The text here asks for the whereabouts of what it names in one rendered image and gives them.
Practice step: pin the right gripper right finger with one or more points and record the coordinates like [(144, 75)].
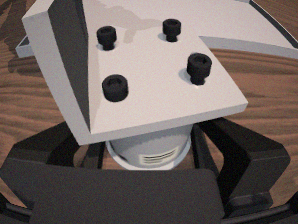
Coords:
[(252, 162)]

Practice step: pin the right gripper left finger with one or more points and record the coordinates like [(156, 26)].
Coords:
[(57, 146)]

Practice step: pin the white l-shaped bracket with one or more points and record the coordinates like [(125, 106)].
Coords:
[(161, 95)]

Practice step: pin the black screw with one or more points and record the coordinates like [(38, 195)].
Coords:
[(115, 88), (198, 67), (106, 36), (171, 28)]

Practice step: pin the white shallow tray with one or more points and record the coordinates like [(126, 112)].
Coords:
[(221, 24)]

